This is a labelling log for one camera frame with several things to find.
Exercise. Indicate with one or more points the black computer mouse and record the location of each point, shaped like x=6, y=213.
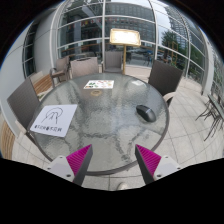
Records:
x=146, y=113

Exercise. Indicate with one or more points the wooden slatted bench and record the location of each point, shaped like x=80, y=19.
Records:
x=6, y=140
x=42, y=83

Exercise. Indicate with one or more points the dark metal folding furniture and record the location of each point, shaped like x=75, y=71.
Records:
x=213, y=111

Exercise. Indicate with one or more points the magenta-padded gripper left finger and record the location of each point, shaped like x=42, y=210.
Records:
x=59, y=166

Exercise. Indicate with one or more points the colourful picture menu card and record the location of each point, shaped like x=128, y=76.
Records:
x=99, y=84

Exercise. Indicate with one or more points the white printed mouse pad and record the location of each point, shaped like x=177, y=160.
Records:
x=53, y=120

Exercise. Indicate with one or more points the gold menu sign stand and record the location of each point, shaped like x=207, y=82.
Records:
x=125, y=37

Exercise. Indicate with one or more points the grey wicker chair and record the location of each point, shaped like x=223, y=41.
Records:
x=61, y=68
x=24, y=101
x=112, y=61
x=165, y=78
x=84, y=67

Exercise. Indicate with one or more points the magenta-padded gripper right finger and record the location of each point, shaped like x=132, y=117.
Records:
x=166, y=166

